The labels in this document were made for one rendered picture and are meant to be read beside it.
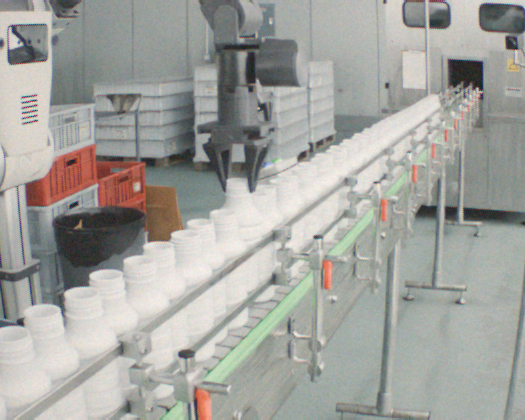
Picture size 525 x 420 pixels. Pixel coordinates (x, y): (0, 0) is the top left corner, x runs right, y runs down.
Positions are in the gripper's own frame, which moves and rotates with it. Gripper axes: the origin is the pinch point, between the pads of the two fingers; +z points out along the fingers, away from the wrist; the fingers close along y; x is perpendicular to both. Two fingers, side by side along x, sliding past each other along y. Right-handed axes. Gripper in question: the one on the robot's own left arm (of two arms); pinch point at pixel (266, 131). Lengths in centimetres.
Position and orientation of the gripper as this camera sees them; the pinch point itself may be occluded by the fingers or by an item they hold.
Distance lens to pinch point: 173.0
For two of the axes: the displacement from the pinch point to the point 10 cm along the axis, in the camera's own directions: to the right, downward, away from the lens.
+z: 3.4, 9.3, 1.0
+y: 3.5, -2.3, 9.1
